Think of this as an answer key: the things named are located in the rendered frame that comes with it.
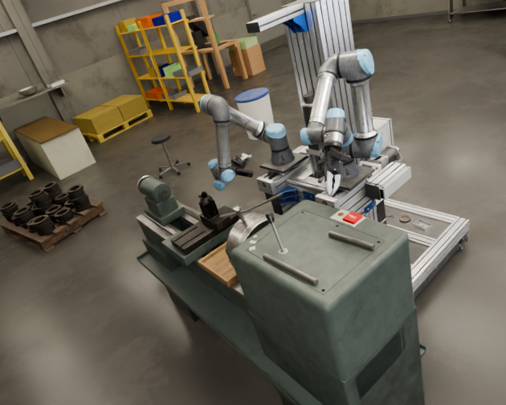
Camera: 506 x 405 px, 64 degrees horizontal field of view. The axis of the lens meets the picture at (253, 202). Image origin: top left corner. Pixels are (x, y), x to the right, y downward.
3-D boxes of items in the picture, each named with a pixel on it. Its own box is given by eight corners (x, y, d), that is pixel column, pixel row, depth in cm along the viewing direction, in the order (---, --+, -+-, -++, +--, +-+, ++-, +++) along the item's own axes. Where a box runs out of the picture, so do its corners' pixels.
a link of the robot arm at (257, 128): (275, 147, 262) (204, 112, 230) (263, 142, 274) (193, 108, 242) (283, 129, 260) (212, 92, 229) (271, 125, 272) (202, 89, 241)
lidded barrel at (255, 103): (263, 124, 668) (252, 87, 637) (285, 128, 630) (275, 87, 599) (238, 139, 643) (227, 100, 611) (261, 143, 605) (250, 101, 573)
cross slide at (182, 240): (242, 218, 260) (240, 212, 257) (186, 255, 241) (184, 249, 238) (226, 210, 273) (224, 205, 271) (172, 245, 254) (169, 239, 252)
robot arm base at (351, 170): (343, 165, 233) (340, 149, 228) (365, 169, 222) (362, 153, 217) (326, 177, 226) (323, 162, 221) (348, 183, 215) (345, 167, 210)
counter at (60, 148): (62, 147, 882) (45, 116, 847) (97, 162, 729) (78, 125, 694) (31, 161, 851) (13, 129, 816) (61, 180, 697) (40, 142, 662)
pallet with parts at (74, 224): (63, 197, 629) (47, 169, 605) (109, 211, 540) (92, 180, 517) (4, 232, 574) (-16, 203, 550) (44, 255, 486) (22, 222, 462)
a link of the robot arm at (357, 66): (357, 152, 220) (341, 49, 194) (385, 151, 213) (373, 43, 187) (350, 162, 212) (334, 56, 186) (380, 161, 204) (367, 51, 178)
